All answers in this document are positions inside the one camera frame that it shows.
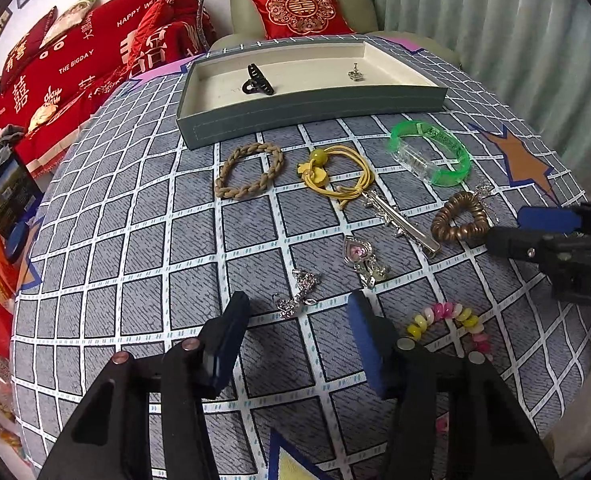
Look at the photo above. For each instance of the silver dangling ornament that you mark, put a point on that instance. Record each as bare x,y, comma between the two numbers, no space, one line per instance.
481,194

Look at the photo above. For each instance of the grey-green armchair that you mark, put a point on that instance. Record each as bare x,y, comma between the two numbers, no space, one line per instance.
240,15

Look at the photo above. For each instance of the grey jewelry tray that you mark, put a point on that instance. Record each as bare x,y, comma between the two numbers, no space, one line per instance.
300,106

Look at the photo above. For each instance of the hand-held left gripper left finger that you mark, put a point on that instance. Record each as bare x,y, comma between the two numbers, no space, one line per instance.
228,342

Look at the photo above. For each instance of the white printed cushion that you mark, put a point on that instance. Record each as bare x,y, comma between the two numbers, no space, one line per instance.
68,17

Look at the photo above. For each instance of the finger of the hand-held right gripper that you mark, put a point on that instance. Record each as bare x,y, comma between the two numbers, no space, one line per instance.
515,242
548,220

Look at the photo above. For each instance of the dark printed box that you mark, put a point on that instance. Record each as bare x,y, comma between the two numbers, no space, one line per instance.
8,195

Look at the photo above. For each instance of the black hair claw clip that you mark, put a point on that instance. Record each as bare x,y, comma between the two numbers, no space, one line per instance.
255,82

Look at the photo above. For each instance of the red printed blanket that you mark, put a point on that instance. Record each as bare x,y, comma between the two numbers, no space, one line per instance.
100,35

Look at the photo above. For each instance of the small wall picture frame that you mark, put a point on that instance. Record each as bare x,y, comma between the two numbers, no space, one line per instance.
0,22

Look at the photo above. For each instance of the red embroidered cushion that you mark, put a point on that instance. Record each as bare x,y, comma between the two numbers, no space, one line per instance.
300,10

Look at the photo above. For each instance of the beige round cushion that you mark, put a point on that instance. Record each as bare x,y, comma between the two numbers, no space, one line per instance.
45,110

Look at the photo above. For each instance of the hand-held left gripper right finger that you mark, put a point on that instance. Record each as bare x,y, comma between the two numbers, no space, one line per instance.
370,345

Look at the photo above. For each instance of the red satin pillow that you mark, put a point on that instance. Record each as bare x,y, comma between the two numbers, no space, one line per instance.
25,50

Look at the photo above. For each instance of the small silver ornament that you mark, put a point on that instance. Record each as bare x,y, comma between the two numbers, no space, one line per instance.
354,74

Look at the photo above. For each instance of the pale green curtain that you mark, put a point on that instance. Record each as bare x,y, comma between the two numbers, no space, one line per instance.
475,5

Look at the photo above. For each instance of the silver heart pendant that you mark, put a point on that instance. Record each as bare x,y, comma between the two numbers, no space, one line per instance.
354,250

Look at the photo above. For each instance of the grey checkered tablecloth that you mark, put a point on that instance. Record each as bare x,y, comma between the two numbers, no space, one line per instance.
150,240

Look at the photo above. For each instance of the silver star hair clip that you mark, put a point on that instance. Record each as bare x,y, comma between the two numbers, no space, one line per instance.
415,235

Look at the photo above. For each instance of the blue round object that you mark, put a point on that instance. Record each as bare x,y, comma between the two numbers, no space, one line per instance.
15,242

